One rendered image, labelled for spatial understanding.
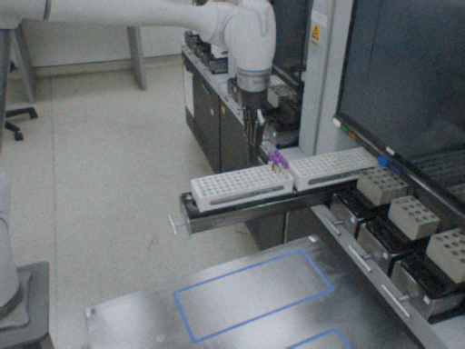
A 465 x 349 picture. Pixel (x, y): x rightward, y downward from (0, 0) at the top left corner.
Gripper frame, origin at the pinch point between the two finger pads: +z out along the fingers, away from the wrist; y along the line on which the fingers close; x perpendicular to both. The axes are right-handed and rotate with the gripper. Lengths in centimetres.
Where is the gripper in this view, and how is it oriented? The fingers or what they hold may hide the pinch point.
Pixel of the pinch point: (252, 153)
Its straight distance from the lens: 126.5
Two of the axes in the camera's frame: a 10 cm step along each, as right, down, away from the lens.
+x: 9.4, -2.0, 2.9
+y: 3.5, 5.2, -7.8
